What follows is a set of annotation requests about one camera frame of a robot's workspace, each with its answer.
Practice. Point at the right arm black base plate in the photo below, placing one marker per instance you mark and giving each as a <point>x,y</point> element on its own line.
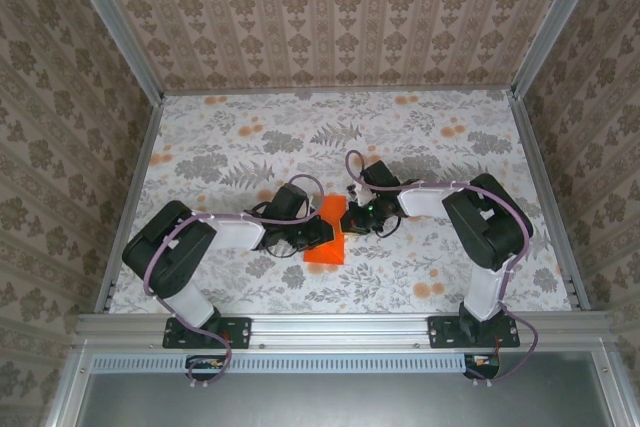
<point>442,332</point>

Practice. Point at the aluminium frame bar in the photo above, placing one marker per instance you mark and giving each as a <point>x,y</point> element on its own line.
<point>547,197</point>
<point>340,91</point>
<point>132,197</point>

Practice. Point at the orange paper sheet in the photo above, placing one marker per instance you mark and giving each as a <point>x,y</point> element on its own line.
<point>327,252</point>

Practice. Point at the floral patterned table cover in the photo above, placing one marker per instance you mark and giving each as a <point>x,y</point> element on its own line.
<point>225,122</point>

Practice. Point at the black connector box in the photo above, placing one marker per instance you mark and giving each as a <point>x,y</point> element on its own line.
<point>487,364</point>
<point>200,364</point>

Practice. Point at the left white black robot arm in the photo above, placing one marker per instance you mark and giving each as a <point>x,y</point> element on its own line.
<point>235,234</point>

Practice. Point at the aluminium frame post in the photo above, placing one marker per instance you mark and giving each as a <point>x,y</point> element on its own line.
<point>115,32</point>
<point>555,27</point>

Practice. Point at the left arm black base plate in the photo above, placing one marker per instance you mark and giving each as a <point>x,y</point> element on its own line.
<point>240,332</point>

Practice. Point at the long aluminium mounting rail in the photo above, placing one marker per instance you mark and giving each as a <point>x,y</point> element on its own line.
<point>340,329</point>

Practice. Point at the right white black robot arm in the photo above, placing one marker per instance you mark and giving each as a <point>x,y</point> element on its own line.
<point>425,202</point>

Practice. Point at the grey metal panel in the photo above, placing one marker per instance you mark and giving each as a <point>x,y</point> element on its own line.
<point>350,402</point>

